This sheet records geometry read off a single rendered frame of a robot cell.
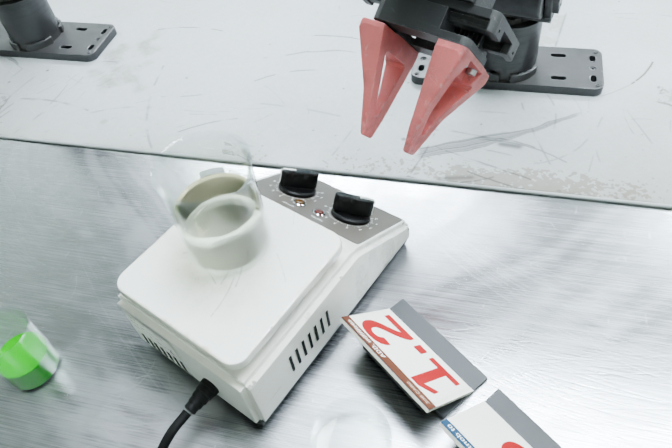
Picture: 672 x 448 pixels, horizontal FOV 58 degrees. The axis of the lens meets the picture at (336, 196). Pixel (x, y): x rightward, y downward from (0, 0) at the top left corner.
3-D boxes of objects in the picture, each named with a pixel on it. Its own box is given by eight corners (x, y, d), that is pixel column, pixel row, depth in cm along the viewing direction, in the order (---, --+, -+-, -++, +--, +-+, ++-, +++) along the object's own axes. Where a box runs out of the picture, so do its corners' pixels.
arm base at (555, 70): (621, 31, 57) (617, -9, 61) (409, 21, 61) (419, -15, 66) (602, 97, 63) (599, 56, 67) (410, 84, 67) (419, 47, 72)
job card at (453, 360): (403, 300, 49) (402, 271, 46) (487, 380, 44) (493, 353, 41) (344, 346, 47) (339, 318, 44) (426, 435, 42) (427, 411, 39)
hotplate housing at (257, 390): (296, 185, 59) (282, 123, 53) (412, 242, 53) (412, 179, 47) (122, 364, 48) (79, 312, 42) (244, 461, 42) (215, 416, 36)
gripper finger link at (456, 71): (420, 157, 38) (480, 15, 37) (328, 120, 41) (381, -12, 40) (450, 171, 44) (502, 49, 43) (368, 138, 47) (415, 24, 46)
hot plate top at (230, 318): (227, 182, 49) (225, 174, 48) (349, 245, 43) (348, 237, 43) (113, 289, 43) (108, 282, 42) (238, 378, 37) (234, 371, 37)
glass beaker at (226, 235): (170, 258, 44) (128, 178, 37) (228, 200, 47) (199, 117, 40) (242, 302, 40) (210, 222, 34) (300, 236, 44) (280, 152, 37)
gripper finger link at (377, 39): (408, 152, 38) (468, 12, 37) (318, 116, 41) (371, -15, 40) (440, 167, 44) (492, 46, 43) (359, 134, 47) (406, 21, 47)
